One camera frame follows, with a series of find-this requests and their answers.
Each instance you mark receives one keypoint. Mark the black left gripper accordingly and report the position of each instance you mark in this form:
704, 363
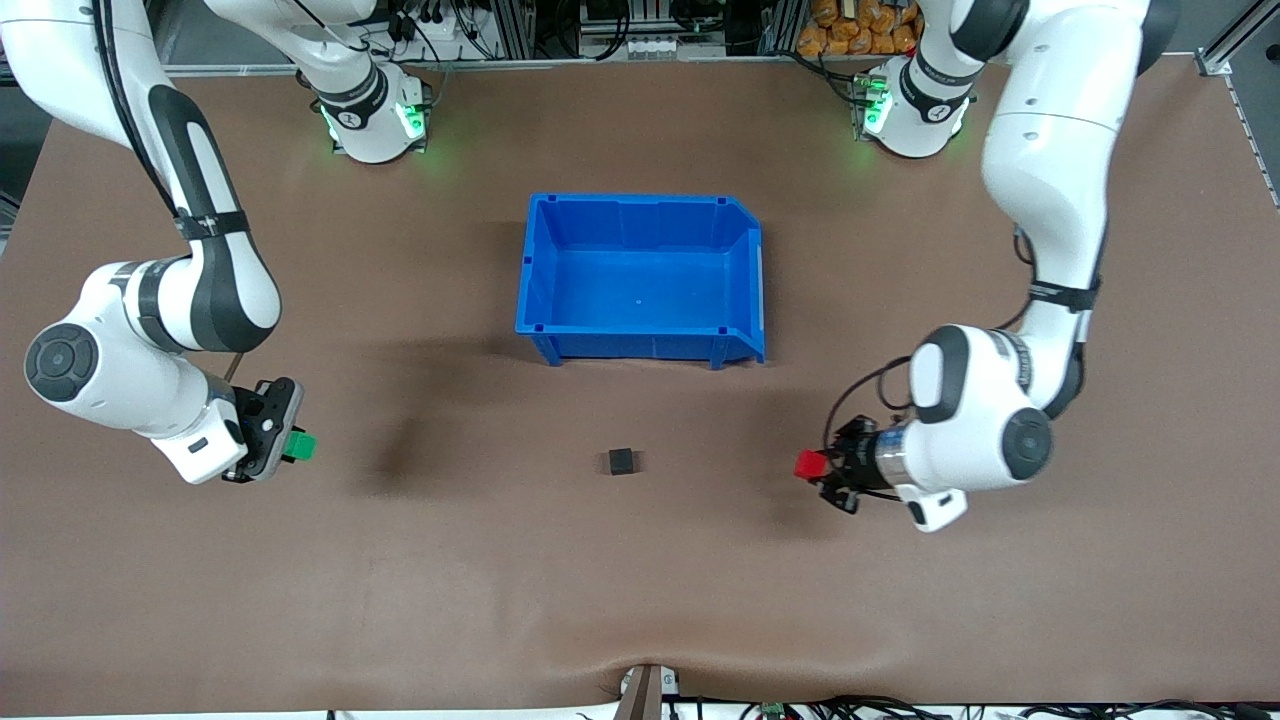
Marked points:
853, 453

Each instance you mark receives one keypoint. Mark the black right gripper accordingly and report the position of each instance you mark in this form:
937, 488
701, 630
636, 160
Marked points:
262, 417

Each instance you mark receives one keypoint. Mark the small green cube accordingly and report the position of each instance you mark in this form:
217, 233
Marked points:
302, 447

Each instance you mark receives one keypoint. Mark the small red cube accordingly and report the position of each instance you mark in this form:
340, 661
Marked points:
810, 464

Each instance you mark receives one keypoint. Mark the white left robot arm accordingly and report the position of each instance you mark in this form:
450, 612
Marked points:
1050, 150

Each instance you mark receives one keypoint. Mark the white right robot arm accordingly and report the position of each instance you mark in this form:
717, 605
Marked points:
120, 370

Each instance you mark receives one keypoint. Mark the small black cube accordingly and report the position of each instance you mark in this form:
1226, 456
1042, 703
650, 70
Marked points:
621, 461

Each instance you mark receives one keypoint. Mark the brown table cover mat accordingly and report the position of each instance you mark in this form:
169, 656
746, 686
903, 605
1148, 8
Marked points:
500, 580

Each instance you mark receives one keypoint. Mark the small green circuit board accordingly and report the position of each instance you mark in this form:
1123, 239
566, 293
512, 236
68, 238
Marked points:
772, 710

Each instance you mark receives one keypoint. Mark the blue plastic storage bin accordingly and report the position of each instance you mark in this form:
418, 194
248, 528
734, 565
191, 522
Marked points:
640, 290

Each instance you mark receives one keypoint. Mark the orange bagged items pile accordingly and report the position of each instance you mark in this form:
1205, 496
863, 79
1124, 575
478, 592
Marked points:
850, 30

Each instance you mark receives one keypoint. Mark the white power strip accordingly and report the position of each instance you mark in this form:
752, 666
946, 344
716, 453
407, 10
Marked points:
640, 46

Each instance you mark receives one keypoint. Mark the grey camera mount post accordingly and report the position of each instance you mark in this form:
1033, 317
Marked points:
645, 692

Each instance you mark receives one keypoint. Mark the aluminium frame profile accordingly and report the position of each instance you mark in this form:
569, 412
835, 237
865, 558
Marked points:
1235, 40

